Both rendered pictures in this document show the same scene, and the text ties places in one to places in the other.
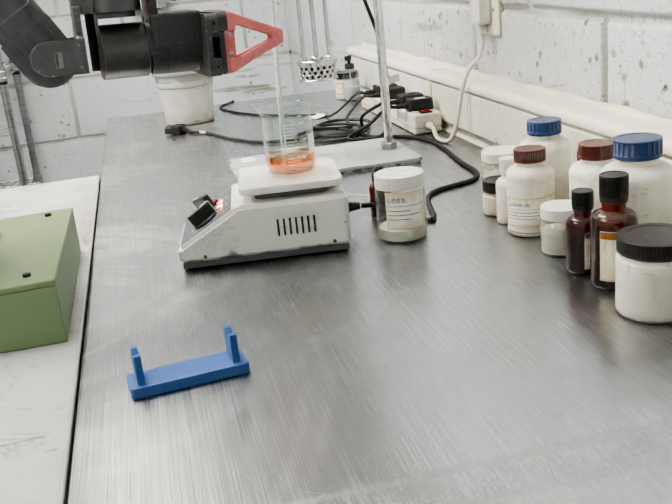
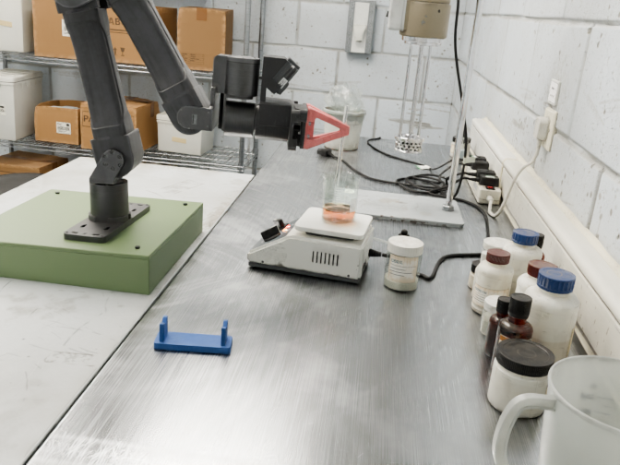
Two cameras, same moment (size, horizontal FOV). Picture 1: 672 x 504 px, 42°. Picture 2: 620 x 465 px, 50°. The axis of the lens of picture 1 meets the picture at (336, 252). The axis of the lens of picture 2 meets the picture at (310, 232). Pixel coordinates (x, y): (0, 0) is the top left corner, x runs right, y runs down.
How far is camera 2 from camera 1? 0.25 m
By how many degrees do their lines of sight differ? 15
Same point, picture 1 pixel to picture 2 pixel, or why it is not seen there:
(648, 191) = (550, 315)
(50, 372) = (125, 313)
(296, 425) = (226, 401)
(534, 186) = (493, 280)
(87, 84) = (304, 95)
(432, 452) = (286, 451)
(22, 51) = (173, 109)
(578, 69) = (580, 197)
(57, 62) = (193, 120)
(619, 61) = (601, 204)
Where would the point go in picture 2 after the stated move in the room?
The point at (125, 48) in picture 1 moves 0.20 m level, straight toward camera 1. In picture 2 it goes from (238, 119) to (206, 144)
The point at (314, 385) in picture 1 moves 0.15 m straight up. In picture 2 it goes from (257, 377) to (264, 265)
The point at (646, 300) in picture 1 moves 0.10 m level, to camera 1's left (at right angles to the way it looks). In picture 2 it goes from (502, 396) to (418, 376)
